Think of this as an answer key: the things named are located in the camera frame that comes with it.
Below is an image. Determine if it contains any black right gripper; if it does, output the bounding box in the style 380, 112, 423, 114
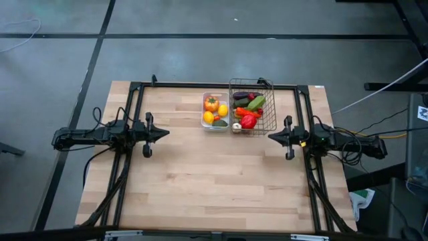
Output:
267, 114, 314, 161

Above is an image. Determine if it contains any grey cabinet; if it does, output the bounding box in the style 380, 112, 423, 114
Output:
405, 92, 428, 181

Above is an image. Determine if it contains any orange carrot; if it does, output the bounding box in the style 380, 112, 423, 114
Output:
235, 106, 263, 119

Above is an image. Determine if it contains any silver aluminium bracket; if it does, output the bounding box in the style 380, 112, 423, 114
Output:
290, 233, 331, 241
104, 229, 144, 239

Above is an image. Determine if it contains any orange tomato with green stem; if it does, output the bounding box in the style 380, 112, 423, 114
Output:
204, 96, 221, 113

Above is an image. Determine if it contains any black floor cable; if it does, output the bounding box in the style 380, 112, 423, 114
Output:
82, 146, 113, 189

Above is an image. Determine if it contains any large red bell pepper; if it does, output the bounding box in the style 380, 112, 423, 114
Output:
239, 114, 258, 130

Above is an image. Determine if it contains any yellow cable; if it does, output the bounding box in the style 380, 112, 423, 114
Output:
354, 132, 408, 139

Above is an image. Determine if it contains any dark purple eggplant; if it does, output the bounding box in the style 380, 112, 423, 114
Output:
232, 91, 264, 101

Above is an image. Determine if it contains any light green bumpy vegetable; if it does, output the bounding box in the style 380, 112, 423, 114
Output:
246, 95, 267, 112

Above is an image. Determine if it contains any black aluminium table frame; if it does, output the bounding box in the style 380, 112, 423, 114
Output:
75, 74, 358, 237

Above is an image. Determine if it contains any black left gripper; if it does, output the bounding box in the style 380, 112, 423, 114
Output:
132, 112, 171, 159

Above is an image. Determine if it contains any black floor object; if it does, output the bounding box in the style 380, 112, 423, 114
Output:
0, 141, 26, 157

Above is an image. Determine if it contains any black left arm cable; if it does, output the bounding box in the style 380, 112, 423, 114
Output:
92, 106, 135, 129

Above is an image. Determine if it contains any white and green bag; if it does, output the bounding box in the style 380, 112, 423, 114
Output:
348, 187, 376, 222

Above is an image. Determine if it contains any black furniture base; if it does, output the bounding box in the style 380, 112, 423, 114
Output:
336, 0, 428, 92

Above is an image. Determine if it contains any white floor cable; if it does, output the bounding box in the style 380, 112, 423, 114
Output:
0, 17, 42, 54

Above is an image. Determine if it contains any metal wire basket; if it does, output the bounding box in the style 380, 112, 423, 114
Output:
228, 78, 278, 137

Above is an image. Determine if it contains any dark green cucumber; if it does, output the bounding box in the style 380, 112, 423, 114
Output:
232, 97, 251, 109

